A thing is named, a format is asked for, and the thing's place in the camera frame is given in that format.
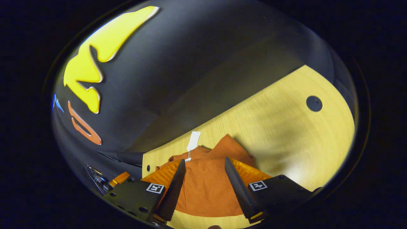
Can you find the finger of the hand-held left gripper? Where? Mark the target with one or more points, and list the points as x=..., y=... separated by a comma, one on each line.
x=119, y=179

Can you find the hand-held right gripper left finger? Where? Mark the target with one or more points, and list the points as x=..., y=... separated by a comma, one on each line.
x=173, y=190

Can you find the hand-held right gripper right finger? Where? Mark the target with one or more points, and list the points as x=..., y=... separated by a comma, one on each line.
x=240, y=190

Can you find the orange ribbed coat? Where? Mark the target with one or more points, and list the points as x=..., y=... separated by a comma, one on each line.
x=206, y=190

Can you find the white paper hang tag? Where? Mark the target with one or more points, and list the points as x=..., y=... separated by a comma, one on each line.
x=193, y=141

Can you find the black backdrop cloth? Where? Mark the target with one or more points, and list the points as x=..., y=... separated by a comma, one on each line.
x=190, y=63

